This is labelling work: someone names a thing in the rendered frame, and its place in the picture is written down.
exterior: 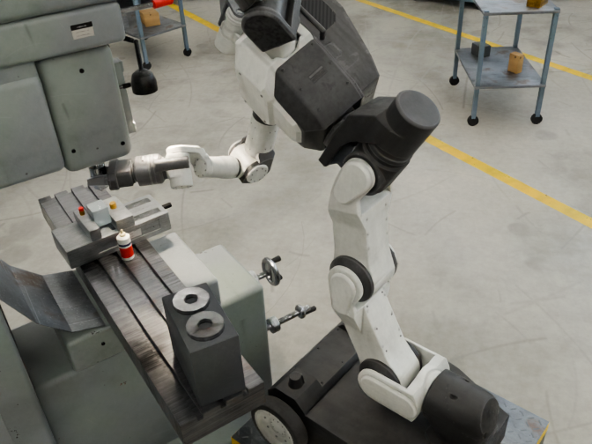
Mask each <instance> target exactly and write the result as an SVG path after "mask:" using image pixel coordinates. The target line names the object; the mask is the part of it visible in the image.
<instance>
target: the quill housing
mask: <svg viewBox="0 0 592 444"><path fill-rule="evenodd" d="M35 66H36V69H37V72H38V75H39V78H40V80H41V84H42V87H43V91H44V93H45V97H46V100H47V103H48V108H49V112H50V114H51V118H52V121H53V124H54V127H55V133H56V136H57V139H58V143H59V145H60V148H61V152H62V155H63V160H64V167H65V168H66V169H67V170H69V171H72V172H75V171H78V170H81V169H85V168H88V167H92V166H95V165H98V164H101V163H104V162H107V161H109V160H112V159H117V158H120V157H123V156H125V155H127V154H129V153H130V151H131V142H130V134H129V130H128V125H127V122H126V117H125V113H124V109H123V104H122V97H121V93H120V89H119V85H118V80H117V76H116V72H115V65H114V60H113V57H112V52H111V49H110V47H109V46H108V45H104V46H100V47H97V48H89V49H86V50H82V51H78V52H74V53H70V54H67V55H60V56H56V57H51V58H48V59H44V60H40V61H36V62H35Z"/></svg>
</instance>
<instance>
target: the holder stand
mask: <svg viewBox="0 0 592 444"><path fill-rule="evenodd" d="M162 302H163V307H164V310H165V315H166V322H167V326H168V330H169V334H170V338H171V342H172V346H173V350H174V353H175V355H176V358H177V359H178V361H179V363H180V365H181V368H182V370H183V372H184V373H185V376H186V378H187V380H188V382H189V385H190V387H191V388H192V390H193V393H194V395H195V397H196V400H197V401H198V403H199V405H200V407H203V406H205V405H207V404H210V403H213V402H216V401H217V400H220V399H222V398H225V397H227V396H230V395H232V394H235V393H237V392H239V391H242V390H243V389H245V388H246V385H245V379H244V372H243V365H242V358H241V346H240V339H239V335H238V333H237V331H236V330H235V328H234V326H233V325H232V324H231V322H230V320H229V319H228V317H227V315H226V313H225V311H224V310H223V308H222V307H221V306H220V304H219V303H218V300H217V299H216V297H215V295H214V294H213V292H212V291H211V288H210V287H209V286H208V284H207V283H206V282H205V283H202V284H200V285H195V286H192V287H189V288H185V289H183V290H181V291H179V292H175V293H172V294H169V295H167V296H164V297H162Z"/></svg>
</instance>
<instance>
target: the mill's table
mask: <svg viewBox="0 0 592 444"><path fill-rule="evenodd" d="M110 197H111V196H110V194H109V193H108V192H107V191H106V190H104V191H99V190H97V189H94V188H93V186H88V183H87V187H84V186H83V185H80V186H77V187H75V188H72V189H71V192H70V193H68V191H67V190H65V191H62V192H59V193H56V194H55V197H54V198H51V197H50V196H46V197H43V198H41V199H38V201H39V204H40V207H41V211H42V214H43V217H44V218H45V219H46V221H47V223H48V225H49V227H50V228H51V230H55V229H57V228H59V227H62V226H66V225H68V224H71V223H73V222H76V220H75V217H74V213H73V211H76V210H78V207H84V209H85V211H86V212H87V213H88V211H87V209H86V204H89V203H92V202H95V201H98V200H100V199H101V200H102V201H103V200H105V199H108V198H110ZM132 247H133V251H134V258H133V259H132V260H129V261H123V259H122V257H121V253H120V250H118V251H115V252H114V253H112V254H109V255H105V256H103V257H101V258H99V259H96V260H94V261H92V262H89V263H86V264H84V265H81V266H79V267H77V268H75V269H76V270H77V272H78V274H79V276H80V277H81V278H82V280H83V282H84V283H85V285H86V287H87V289H88V290H89V292H90V294H91V295H92V296H93V298H94V300H95V301H96V303H97V305H98V306H99V308H100V310H101V312H102V313H103V314H104V316H105V317H106V319H107V321H108V323H109V324H110V326H111V328H112V329H113V331H114V333H115V334H116V335H117V337H118V339H119V340H120V342H121V344H122V346H123V347H124V349H125V351H126V352H127V353H128V355H129V357H130V359H131V360H132V362H133V363H134V365H135V367H136V368H137V371H138V372H139V373H140V374H141V376H142V378H143V379H144V382H145V383H146V385H147V386H148V388H149V390H150V391H151V392H152V394H153V396H154V397H155V399H156V401H157V402H158V404H159V406H160V408H161V410H163V412H164V413H165V415H166V417H167V419H168V421H169V422H170V424H171V425H172V427H173V429H174V430H175V432H176V433H177V435H178V436H179V438H180V440H181V442H182V444H192V443H193V442H195V441H197V440H200V439H202V438H203V437H204V436H206V435H208V434H210V433H212V432H214V431H216V430H218V429H219V428H220V427H222V426H225V425H227V424H228V423H230V422H232V421H234V420H235V419H237V418H239V417H241V416H243V415H244V414H246V413H248V412H250V411H252V410H253V409H255V408H257V407H259V406H261V405H262V404H264V403H266V399H265V390H264V382H263V380H262V379H261V378H260V376H259V375H258V374H257V373H256V372H255V370H254V369H253V368H252V366H251V365H250V364H249V363H248V362H247V361H246V360H245V359H244V357H243V356H242V355H241V358H242V365H243V372H244V379H245V385H246V388H245V389H243V390H242V391H239V392H237V393H235V394H232V395H230V396H227V397H225V398H222V399H220V400H217V401H216V402H213V403H210V404H207V405H205V406H203V407H200V405H199V403H198V401H197V400H196V397H195V395H194V393H193V390H192V388H191V387H190V385H189V382H188V380H187V378H186V376H185V373H184V372H183V370H182V368H181V365H180V363H179V361H178V359H177V358H176V355H175V353H174V350H173V346H172V342H171V338H170V334H169V330H168V326H167V319H166V315H165V310H164V307H163V302H162V297H164V296H167V295H169V294H172V293H175V292H179V291H181V290H183V289H185V288H187V287H186V286H185V285H184V284H183V283H182V281H181V280H180V279H179V278H178V277H177V276H176V275H175V274H174V272H173V271H172V270H171V268H170V267H169V266H168V265H167V263H166V262H165V261H164V260H163V258H162V257H161V256H160V255H159V253H158V252H157V251H156V250H155V249H154V247H153V246H152V245H151V243H150V242H149V241H148V240H142V241H139V242H138V243H135V244H133V245H132Z"/></svg>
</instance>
